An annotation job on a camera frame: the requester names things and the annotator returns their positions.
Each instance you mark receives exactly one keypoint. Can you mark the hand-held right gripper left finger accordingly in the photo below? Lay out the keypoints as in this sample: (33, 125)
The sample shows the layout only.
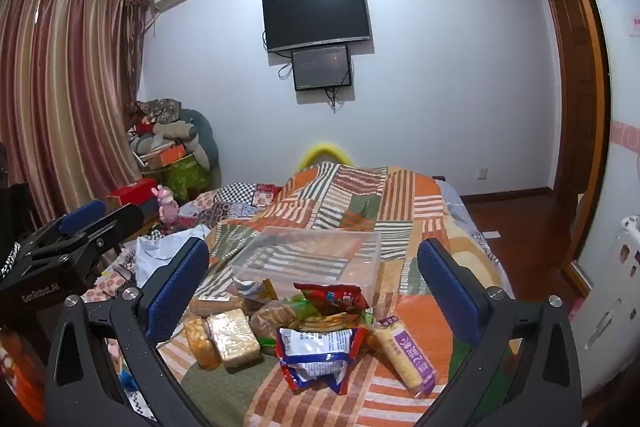
(177, 288)

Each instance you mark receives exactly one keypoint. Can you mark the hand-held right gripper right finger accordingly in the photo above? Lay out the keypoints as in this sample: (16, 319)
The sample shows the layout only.
(447, 288)

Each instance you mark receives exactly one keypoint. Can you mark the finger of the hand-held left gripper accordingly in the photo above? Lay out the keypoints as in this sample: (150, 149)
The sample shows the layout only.
(82, 214)
(117, 222)

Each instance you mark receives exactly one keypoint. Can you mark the orange snack packet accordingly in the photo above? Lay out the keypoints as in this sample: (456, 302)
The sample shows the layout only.
(200, 342)

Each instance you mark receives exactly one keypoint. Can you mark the pale rice cracker block packet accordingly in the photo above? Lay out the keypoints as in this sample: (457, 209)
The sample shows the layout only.
(232, 337)

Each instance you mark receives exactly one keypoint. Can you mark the clear plastic container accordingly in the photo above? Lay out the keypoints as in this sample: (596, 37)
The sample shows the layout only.
(300, 257)

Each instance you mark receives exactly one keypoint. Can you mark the blue white snack packet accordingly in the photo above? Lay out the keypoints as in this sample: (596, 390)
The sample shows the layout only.
(315, 357)

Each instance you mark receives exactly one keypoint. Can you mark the red box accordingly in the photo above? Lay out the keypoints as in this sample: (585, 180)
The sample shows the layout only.
(132, 194)

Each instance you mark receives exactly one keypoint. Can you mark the white plastic bag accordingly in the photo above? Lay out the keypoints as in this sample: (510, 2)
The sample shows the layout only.
(160, 252)

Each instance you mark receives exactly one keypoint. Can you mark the bun packet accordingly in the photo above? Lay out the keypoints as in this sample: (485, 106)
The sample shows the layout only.
(215, 305)

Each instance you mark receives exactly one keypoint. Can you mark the pink plush toy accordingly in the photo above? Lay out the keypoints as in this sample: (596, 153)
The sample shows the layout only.
(167, 207)

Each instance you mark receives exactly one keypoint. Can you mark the purple label rice cracker packet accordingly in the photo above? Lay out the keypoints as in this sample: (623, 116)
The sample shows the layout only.
(407, 354)

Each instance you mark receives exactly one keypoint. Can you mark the orange cardboard box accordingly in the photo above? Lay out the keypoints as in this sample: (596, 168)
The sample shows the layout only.
(165, 156)

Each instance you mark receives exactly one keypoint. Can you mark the green gift bag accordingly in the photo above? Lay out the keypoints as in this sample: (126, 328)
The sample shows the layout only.
(187, 177)

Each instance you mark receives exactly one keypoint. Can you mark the yellow snack packet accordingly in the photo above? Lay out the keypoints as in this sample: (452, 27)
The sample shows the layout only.
(265, 289)

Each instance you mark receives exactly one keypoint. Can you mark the brown bread packet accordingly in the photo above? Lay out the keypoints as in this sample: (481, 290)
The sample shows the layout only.
(272, 319)

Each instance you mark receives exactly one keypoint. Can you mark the checked floral quilt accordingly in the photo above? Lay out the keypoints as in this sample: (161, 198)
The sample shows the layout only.
(235, 202)

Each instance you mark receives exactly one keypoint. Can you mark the red snack packet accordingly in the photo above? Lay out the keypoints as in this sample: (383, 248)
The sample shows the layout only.
(335, 297)

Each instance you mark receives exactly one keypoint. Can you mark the grey plush toy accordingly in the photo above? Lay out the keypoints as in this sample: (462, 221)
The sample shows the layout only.
(195, 132)

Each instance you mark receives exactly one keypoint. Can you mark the camouflage cloth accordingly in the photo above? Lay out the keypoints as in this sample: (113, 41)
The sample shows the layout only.
(160, 109)

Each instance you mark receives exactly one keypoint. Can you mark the orange striped patchwork blanket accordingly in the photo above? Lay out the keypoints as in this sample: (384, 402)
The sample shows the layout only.
(350, 202)

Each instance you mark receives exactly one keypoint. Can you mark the striped curtain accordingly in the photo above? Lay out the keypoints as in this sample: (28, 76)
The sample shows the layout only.
(60, 82)

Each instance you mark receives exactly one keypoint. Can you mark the white appliance with stickers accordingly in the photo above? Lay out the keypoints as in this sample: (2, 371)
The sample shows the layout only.
(610, 287)

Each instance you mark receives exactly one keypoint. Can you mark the yellow headboard cushion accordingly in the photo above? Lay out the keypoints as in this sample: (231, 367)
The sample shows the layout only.
(324, 152)

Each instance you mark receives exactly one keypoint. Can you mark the wooden door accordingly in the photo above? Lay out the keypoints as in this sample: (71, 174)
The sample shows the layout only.
(575, 107)

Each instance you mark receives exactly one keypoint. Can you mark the small black monitor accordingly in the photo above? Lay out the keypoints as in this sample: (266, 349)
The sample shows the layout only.
(321, 68)

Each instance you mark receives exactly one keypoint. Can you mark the wall socket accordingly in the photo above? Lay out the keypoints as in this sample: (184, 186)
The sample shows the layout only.
(482, 173)

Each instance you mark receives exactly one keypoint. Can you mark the black wall television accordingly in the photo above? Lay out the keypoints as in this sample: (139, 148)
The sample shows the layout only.
(316, 17)

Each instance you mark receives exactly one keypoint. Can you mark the small pink wall sticker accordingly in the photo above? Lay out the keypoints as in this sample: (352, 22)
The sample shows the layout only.
(636, 24)

